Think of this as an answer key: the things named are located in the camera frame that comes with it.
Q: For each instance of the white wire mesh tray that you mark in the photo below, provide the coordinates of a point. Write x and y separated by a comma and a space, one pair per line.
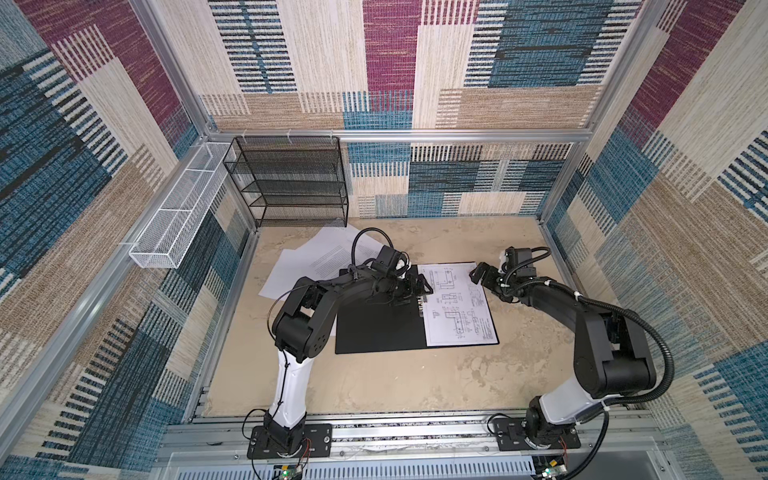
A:
164, 242

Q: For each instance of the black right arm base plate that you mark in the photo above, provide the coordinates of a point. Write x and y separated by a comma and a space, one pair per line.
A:
519, 434

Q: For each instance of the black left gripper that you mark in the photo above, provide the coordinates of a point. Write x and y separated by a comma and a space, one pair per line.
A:
419, 285

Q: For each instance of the black wire mesh file rack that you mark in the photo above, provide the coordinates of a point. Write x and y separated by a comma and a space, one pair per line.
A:
290, 181

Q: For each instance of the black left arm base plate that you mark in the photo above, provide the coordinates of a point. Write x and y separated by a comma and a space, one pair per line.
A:
305, 440

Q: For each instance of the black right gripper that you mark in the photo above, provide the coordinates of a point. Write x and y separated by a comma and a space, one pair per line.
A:
491, 271

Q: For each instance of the white technical drawing sheet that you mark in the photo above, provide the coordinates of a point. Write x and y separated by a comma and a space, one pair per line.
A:
457, 312

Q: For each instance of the aluminium front rail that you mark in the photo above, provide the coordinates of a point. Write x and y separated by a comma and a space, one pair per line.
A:
373, 436

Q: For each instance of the red and black ring binder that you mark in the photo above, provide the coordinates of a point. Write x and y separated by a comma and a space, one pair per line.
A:
378, 325

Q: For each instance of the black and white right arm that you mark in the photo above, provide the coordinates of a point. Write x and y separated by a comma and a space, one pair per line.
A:
618, 357

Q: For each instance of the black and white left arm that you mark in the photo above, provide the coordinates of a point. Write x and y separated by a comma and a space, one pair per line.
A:
303, 328

